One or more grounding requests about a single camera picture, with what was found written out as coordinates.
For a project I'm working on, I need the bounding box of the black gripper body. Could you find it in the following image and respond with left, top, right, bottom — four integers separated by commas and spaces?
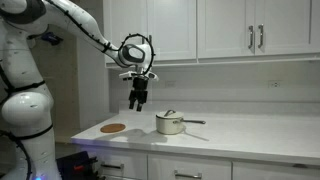
132, 76, 150, 94

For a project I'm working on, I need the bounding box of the white end cupboard door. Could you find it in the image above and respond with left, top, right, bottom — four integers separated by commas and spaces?
103, 0, 149, 65

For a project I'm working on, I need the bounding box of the cream saucepan lid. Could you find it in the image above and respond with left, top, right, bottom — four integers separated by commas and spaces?
155, 109, 185, 120

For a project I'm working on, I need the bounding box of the round cork trivet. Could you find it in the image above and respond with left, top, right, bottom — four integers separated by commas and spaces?
99, 122, 127, 134

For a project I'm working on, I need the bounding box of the black equipment stand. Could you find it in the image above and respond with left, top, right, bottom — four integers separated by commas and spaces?
55, 150, 102, 180

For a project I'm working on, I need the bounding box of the white wall outlet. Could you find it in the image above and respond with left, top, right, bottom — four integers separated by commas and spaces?
267, 79, 283, 89
164, 79, 177, 89

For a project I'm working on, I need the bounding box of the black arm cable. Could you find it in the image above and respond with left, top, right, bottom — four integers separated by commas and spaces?
46, 0, 157, 76

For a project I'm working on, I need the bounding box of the cream saucepan with metal handle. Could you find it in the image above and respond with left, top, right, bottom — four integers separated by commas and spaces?
155, 109, 207, 136

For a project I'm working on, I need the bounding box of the metal drawer handle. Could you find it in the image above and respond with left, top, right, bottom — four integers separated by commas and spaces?
173, 169, 203, 180
100, 161, 125, 170

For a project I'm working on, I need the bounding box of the blue wall-mounted object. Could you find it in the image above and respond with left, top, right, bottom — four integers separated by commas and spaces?
41, 31, 64, 46

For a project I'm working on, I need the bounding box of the black base cable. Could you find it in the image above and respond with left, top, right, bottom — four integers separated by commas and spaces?
0, 129, 33, 180

